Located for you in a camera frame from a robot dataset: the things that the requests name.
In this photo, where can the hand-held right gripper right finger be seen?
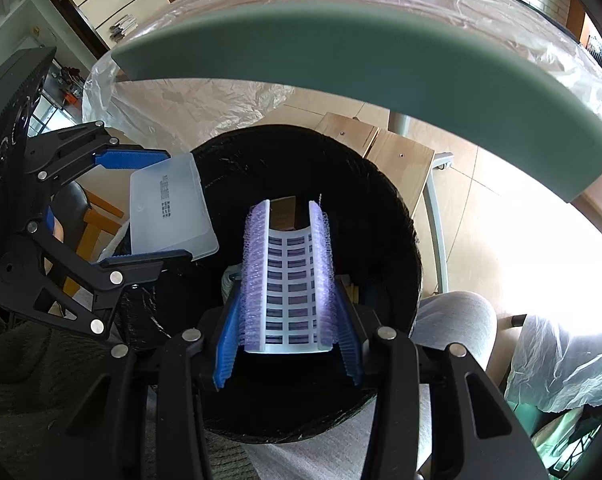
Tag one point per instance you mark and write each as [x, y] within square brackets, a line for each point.
[348, 345]

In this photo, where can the grey metal table leg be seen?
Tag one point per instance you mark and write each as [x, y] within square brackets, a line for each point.
[438, 220]

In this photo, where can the black trash bin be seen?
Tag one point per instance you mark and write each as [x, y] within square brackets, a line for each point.
[381, 240]

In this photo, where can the purple half hair roller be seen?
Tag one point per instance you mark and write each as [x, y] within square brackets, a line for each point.
[288, 285]

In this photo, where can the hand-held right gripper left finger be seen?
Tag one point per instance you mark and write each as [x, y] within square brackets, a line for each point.
[228, 330]

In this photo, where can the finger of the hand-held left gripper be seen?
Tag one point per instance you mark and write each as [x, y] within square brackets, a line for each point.
[126, 158]
[141, 260]

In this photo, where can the green plastic bag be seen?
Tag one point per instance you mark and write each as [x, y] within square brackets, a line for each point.
[561, 435]

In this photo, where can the person's dark knit sweater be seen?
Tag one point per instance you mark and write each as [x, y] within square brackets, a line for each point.
[21, 385]

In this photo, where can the translucent plastic lid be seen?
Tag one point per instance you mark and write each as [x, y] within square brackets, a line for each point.
[171, 210]

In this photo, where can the stack of magazines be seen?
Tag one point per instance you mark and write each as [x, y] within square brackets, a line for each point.
[123, 27]

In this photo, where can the brown cardboard box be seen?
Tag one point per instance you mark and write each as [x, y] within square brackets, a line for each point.
[282, 215]

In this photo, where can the white plastic bag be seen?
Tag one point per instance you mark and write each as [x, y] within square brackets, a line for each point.
[561, 360]

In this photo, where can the wooden chair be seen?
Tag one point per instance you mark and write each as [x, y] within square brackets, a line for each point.
[93, 215]

